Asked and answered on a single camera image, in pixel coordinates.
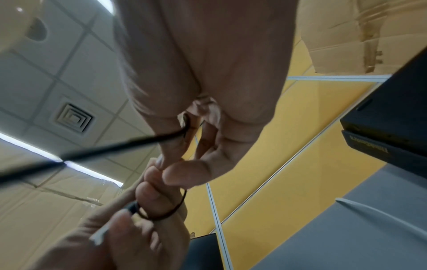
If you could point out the person's left hand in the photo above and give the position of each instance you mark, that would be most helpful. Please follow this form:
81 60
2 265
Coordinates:
133 232

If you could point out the square ceiling air vent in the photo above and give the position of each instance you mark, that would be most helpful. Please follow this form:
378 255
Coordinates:
72 117

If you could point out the black box with lettering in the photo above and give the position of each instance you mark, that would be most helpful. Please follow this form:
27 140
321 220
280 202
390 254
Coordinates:
373 150

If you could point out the long ceiling light strip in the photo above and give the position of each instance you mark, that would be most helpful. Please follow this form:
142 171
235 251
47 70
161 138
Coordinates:
83 168
106 5

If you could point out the person's right hand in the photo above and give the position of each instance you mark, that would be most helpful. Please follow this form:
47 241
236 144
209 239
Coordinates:
213 66

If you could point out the brown cardboard box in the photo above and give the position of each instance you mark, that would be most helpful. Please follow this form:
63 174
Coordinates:
40 208
353 31

